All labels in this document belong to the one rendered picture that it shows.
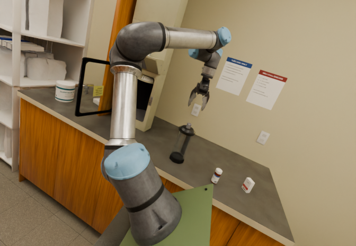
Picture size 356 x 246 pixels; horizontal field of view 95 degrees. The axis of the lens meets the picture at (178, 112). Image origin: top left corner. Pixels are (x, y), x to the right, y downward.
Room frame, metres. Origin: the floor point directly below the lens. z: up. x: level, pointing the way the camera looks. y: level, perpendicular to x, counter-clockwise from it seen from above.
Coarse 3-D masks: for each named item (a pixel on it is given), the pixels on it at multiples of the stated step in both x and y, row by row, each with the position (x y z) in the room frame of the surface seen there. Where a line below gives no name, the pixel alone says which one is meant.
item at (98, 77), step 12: (96, 72) 1.05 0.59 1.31; (108, 72) 1.13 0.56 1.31; (84, 84) 0.99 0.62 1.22; (96, 84) 1.07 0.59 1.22; (108, 84) 1.15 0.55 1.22; (84, 96) 1.00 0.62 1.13; (96, 96) 1.08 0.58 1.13; (108, 96) 1.17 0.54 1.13; (84, 108) 1.01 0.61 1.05; (96, 108) 1.10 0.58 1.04; (108, 108) 1.19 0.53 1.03
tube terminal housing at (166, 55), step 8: (152, 56) 1.20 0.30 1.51; (160, 56) 1.18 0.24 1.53; (168, 56) 1.23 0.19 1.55; (168, 64) 1.27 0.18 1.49; (144, 72) 1.21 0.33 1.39; (152, 72) 1.19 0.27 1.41; (160, 80) 1.20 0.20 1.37; (160, 88) 1.24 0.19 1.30; (152, 96) 1.18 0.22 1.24; (152, 104) 1.18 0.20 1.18; (152, 112) 1.22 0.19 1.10; (136, 120) 1.20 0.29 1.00; (144, 120) 1.18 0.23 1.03; (152, 120) 1.27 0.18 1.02; (144, 128) 1.17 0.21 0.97
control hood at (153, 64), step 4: (148, 56) 1.08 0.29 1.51; (148, 60) 1.10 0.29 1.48; (152, 60) 1.08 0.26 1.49; (156, 60) 1.07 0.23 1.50; (160, 60) 1.12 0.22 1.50; (148, 64) 1.12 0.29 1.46; (152, 64) 1.10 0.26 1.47; (156, 64) 1.09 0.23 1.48; (160, 64) 1.13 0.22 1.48; (144, 68) 1.17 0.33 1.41; (148, 68) 1.15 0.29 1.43; (152, 68) 1.13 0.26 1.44; (156, 68) 1.11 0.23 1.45; (160, 68) 1.15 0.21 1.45; (156, 72) 1.14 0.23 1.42; (160, 72) 1.17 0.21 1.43
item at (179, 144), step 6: (180, 126) 0.97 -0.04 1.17; (180, 132) 0.93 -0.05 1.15; (180, 138) 0.92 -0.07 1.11; (186, 138) 0.91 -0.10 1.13; (174, 144) 0.95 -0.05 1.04; (180, 144) 0.91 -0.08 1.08; (186, 144) 0.92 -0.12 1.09; (174, 150) 0.92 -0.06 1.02; (180, 150) 0.91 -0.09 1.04; (186, 150) 0.93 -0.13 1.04; (174, 156) 0.91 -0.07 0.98; (180, 156) 0.91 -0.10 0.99
